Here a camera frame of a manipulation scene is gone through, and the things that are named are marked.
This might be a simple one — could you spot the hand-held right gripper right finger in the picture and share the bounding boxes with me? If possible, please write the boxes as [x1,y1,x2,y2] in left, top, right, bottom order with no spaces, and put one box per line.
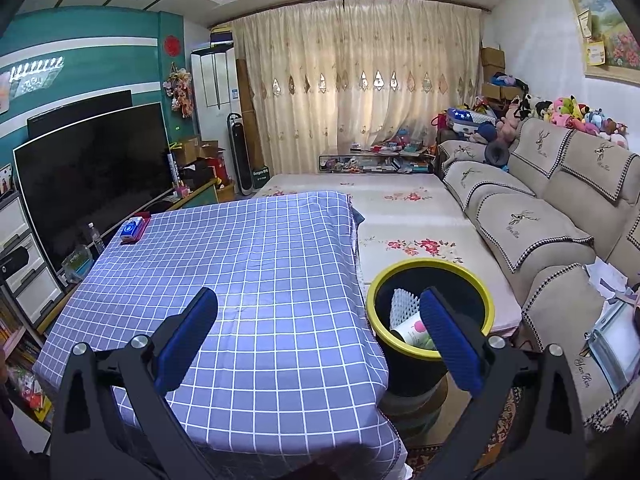
[419,287,588,480]

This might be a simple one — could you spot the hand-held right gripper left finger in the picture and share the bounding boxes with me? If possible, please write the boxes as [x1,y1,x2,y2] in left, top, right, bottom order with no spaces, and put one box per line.
[50,287,219,480]

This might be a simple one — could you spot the white printed paper cup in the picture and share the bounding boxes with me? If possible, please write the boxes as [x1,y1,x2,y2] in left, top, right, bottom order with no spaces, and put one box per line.
[390,317,436,351]

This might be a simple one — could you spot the yellow-rimmed black trash bin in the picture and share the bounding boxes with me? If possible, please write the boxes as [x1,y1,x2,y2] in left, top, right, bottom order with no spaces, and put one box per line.
[366,258,496,398]

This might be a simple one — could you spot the white foam net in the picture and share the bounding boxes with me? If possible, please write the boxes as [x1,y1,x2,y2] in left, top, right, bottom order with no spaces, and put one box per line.
[390,287,426,331]

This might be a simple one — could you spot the white drawer unit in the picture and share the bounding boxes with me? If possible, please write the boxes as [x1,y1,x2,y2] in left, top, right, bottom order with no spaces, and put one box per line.
[0,192,66,326]

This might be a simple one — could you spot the blue checked tablecloth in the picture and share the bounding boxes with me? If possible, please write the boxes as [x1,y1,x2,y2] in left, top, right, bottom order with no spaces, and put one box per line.
[32,190,403,480]

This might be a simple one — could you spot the clear water bottle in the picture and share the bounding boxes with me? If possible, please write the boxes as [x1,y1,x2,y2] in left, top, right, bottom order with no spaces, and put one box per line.
[87,222,106,255]

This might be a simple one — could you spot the shelf of books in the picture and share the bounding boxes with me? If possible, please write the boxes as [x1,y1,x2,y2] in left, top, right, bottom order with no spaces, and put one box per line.
[0,290,56,428]

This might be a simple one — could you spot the large black television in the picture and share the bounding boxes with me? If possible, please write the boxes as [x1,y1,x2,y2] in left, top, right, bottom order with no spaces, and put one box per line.
[12,102,176,271]

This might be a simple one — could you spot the red flat box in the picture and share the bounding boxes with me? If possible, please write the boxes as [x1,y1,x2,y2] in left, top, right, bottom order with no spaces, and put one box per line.
[120,212,152,245]

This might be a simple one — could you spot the floral white mattress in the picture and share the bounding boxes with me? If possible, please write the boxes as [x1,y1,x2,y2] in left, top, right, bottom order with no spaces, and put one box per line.
[255,172,523,336]

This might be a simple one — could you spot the beige sofa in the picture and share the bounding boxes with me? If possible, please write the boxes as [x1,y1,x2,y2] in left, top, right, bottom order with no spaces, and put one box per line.
[437,117,640,433]

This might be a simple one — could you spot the green television cabinet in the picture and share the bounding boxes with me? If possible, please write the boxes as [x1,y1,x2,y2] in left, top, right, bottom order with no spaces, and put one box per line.
[165,182,221,211]

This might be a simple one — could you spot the clear plastic folder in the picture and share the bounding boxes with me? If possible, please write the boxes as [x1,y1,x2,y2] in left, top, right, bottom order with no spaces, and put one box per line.
[587,302,640,393]

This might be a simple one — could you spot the white loose papers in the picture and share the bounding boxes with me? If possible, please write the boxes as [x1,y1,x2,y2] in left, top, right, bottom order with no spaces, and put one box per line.
[585,257,640,306]

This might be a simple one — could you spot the open cardboard box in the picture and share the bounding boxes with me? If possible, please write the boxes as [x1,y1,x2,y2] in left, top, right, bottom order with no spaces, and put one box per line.
[182,137,226,166]

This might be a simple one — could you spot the dark grey round hat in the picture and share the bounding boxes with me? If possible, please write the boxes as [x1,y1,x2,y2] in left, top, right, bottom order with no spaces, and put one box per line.
[484,141,510,167]

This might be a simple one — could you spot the cluttered glass coffee table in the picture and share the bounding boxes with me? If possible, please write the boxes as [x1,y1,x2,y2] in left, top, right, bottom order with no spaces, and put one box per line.
[318,145,436,176]

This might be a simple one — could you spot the black tower fan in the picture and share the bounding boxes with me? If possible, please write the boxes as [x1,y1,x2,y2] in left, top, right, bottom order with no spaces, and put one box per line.
[227,112,253,196]

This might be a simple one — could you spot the star print blue bag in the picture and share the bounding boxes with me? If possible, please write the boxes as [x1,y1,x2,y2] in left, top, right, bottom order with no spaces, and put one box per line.
[446,106,496,136]

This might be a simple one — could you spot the pink plush doll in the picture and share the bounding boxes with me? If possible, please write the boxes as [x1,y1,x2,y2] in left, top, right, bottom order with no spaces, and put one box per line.
[497,105,521,141]

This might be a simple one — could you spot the hanging flower ornament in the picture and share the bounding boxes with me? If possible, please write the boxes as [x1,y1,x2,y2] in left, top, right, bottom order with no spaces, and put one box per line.
[164,62,195,118]

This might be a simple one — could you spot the pile of plush toys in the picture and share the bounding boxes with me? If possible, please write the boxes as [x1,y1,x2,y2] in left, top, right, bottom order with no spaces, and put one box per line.
[517,92,631,151]

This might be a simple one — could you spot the beige embroidered curtain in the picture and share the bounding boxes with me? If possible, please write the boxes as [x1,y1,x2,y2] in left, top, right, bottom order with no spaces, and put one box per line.
[231,0,483,176]

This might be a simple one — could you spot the stack of cardboard boxes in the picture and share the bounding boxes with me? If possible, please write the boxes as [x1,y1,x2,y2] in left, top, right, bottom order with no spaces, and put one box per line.
[480,46,523,103]

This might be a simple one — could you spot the framed flower painting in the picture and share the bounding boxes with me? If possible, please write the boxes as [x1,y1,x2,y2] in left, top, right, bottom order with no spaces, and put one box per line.
[565,0,640,81]

